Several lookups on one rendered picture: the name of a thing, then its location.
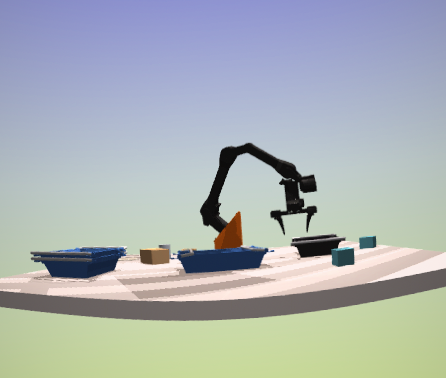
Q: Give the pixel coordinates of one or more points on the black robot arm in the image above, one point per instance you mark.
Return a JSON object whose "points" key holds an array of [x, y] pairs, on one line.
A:
{"points": [[210, 209]]}

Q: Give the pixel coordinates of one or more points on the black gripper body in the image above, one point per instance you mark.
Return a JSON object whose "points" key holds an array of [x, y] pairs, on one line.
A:
{"points": [[309, 209]]}

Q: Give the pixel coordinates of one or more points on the teal cube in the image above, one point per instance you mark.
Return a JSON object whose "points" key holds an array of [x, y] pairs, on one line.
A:
{"points": [[367, 242], [343, 256]]}

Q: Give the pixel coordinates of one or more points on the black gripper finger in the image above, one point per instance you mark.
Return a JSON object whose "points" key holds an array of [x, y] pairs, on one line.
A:
{"points": [[308, 220], [280, 220]]}

